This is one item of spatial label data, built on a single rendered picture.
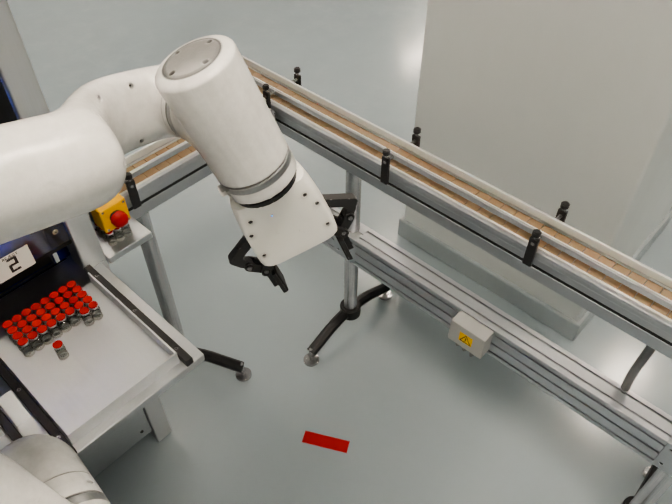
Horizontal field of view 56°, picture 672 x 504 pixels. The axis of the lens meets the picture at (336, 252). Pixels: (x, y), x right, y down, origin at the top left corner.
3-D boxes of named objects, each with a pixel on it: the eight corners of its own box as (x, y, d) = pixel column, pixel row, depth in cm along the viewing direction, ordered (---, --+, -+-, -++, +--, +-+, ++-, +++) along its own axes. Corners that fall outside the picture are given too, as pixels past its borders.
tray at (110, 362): (-11, 347, 140) (-17, 337, 138) (92, 281, 153) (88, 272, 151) (73, 444, 124) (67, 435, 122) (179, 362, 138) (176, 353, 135)
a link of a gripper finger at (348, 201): (289, 209, 73) (304, 240, 77) (350, 181, 73) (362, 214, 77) (287, 203, 74) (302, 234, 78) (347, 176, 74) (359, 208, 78)
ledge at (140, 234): (80, 237, 167) (78, 232, 165) (122, 212, 173) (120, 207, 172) (110, 263, 160) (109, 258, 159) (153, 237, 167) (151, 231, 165)
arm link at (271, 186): (219, 203, 65) (232, 222, 67) (297, 164, 65) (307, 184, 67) (206, 158, 71) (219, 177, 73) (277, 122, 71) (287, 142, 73)
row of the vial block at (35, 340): (22, 353, 139) (15, 341, 135) (94, 306, 148) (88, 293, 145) (27, 359, 138) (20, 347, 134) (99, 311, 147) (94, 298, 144)
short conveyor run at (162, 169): (90, 252, 166) (72, 207, 154) (59, 224, 173) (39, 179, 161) (280, 136, 200) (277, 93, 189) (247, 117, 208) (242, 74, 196)
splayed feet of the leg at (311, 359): (298, 359, 243) (296, 337, 233) (382, 286, 268) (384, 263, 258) (313, 371, 239) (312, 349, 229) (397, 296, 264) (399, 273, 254)
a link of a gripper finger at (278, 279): (244, 271, 76) (267, 302, 81) (268, 259, 76) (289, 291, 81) (239, 254, 78) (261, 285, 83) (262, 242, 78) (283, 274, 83)
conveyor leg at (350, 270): (333, 315, 248) (333, 158, 193) (349, 302, 253) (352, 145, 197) (351, 327, 244) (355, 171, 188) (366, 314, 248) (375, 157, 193)
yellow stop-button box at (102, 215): (90, 220, 157) (82, 198, 152) (115, 206, 161) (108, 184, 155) (107, 235, 153) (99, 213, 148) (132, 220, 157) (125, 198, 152)
